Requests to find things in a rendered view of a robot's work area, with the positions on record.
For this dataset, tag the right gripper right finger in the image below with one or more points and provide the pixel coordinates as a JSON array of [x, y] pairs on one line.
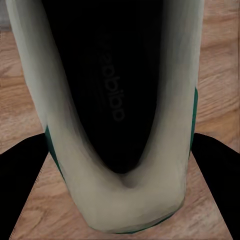
[[220, 166]]

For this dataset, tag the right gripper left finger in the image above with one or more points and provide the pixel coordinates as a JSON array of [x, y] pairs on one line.
[[19, 168]]

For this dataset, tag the gym shoe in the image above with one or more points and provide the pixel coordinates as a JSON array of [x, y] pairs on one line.
[[114, 83]]

